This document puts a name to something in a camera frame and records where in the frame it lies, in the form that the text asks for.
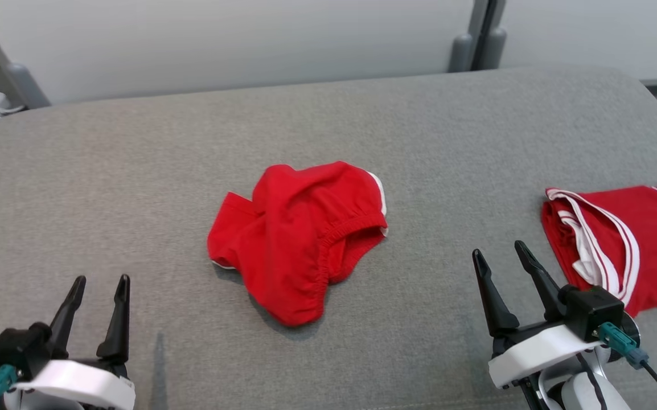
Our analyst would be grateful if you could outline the grey metal desk frame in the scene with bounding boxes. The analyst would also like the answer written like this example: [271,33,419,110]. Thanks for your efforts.
[0,0,51,109]

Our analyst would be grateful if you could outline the red white-trimmed T-shirt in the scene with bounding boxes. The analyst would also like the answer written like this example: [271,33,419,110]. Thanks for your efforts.
[541,183,657,318]

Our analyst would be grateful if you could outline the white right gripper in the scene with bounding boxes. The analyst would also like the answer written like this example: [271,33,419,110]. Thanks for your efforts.
[471,240,605,391]

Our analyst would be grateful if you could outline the braided black right arm cable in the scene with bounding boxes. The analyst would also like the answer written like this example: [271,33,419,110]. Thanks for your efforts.
[576,354,609,410]

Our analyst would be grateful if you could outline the black right camera cable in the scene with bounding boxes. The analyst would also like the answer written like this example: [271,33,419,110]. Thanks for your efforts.
[596,322,657,410]

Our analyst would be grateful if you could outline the red shorts with white stripes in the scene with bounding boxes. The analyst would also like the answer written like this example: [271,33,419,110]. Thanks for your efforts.
[207,161,389,328]

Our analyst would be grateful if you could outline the grey metal post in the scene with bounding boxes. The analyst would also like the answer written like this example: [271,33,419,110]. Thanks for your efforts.
[448,0,509,73]

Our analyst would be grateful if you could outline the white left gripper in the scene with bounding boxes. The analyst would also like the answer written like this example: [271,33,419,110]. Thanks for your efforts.
[3,274,137,410]

